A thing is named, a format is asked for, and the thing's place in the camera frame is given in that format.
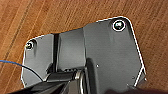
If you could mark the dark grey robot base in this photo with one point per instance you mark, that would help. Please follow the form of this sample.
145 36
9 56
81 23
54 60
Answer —
106 56

